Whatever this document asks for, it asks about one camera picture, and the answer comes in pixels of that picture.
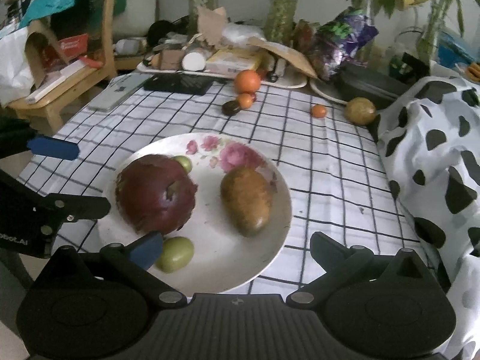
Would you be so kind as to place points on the white oval tray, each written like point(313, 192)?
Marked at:
point(292, 79)

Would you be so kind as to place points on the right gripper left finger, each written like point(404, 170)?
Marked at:
point(130, 264)

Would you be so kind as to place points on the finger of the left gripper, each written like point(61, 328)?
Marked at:
point(30, 222)
point(54, 148)

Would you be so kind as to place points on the small green fruit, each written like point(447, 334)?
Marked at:
point(177, 253)
point(185, 162)

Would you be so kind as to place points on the clear plastic bag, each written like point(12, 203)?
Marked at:
point(238, 35)

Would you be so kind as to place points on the yellow-green round fruit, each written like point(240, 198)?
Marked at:
point(360, 111)

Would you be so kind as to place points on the white floral plate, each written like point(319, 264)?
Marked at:
point(223, 259)

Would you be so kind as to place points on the dark brown passion fruit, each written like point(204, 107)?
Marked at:
point(231, 108)

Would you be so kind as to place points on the light blue smartphone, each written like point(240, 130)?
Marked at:
point(118, 91)

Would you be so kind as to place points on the wooden stool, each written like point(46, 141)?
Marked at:
point(80, 77)

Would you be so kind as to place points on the black zip case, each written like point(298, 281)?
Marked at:
point(354, 81)

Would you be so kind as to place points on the purple foil snack bag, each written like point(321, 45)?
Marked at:
point(339, 40)

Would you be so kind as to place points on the small orange tangerine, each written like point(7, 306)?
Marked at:
point(245, 100)

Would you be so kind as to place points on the brown paper envelope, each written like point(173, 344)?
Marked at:
point(298, 60)

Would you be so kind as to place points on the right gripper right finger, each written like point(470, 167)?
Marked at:
point(342, 265)

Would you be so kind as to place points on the large orange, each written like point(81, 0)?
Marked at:
point(247, 81)

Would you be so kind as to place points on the cow print cloth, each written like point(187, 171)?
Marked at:
point(428, 141)

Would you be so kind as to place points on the yellow white medicine box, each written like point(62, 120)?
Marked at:
point(233, 61)

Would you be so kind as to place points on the large purple red onion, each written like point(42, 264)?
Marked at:
point(154, 193)

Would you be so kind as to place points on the brown oval avocado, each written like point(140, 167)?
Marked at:
point(247, 198)

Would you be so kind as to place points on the white cylindrical jar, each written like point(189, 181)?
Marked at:
point(195, 60)

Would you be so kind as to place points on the tiny orange tomato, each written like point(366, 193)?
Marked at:
point(319, 111)

